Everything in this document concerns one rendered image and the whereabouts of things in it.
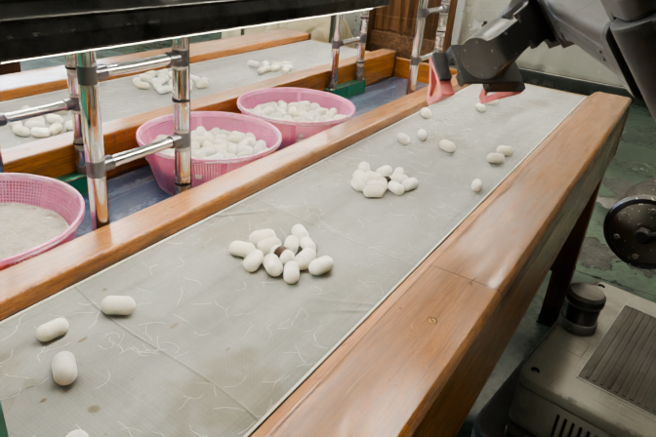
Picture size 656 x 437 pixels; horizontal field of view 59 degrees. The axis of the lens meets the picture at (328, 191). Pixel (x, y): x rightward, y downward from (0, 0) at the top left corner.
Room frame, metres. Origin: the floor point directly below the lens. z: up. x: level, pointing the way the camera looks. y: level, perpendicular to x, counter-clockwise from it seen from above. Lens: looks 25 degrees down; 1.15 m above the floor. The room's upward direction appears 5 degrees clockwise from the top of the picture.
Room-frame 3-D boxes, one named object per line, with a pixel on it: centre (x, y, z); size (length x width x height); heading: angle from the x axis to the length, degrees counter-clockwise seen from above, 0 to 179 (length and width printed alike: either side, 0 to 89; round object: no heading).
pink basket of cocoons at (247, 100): (1.27, 0.09, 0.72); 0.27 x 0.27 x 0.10
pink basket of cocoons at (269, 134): (1.03, 0.23, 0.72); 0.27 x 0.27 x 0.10
